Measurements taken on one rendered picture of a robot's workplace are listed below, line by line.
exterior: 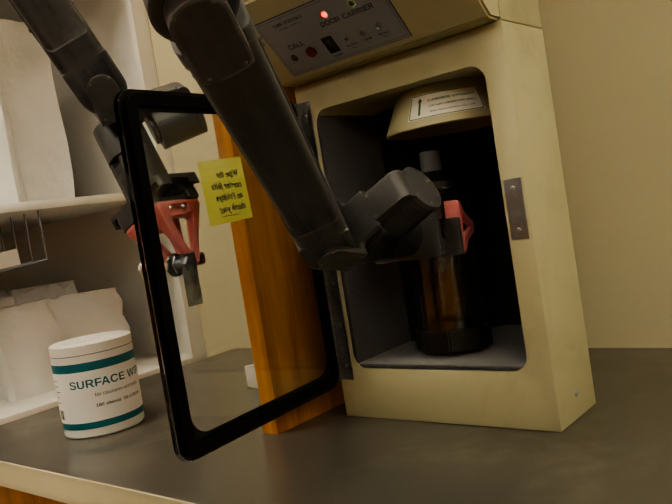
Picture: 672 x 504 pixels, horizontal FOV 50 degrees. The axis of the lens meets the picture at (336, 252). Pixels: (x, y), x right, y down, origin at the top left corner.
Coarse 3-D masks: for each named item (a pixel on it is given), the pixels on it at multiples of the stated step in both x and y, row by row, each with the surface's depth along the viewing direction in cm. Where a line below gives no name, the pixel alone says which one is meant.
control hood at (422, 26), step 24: (264, 0) 87; (288, 0) 86; (408, 0) 80; (432, 0) 79; (456, 0) 78; (480, 0) 77; (408, 24) 82; (432, 24) 81; (456, 24) 80; (480, 24) 80; (384, 48) 87; (408, 48) 87; (288, 72) 96; (312, 72) 94; (336, 72) 95
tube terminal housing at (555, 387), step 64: (512, 0) 82; (384, 64) 90; (448, 64) 85; (512, 64) 81; (512, 128) 81; (512, 256) 83; (576, 320) 88; (384, 384) 98; (448, 384) 91; (512, 384) 85; (576, 384) 86
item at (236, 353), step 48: (144, 144) 76; (192, 144) 82; (192, 192) 81; (240, 192) 88; (192, 240) 80; (240, 240) 87; (288, 240) 94; (240, 288) 86; (288, 288) 93; (192, 336) 79; (240, 336) 85; (288, 336) 92; (192, 384) 78; (240, 384) 84; (288, 384) 91
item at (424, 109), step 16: (448, 80) 90; (464, 80) 90; (480, 80) 91; (400, 96) 94; (416, 96) 91; (432, 96) 90; (448, 96) 89; (464, 96) 89; (480, 96) 89; (400, 112) 93; (416, 112) 91; (432, 112) 89; (448, 112) 88; (464, 112) 88; (480, 112) 88; (400, 128) 92; (416, 128) 90; (432, 128) 104; (448, 128) 105; (464, 128) 104
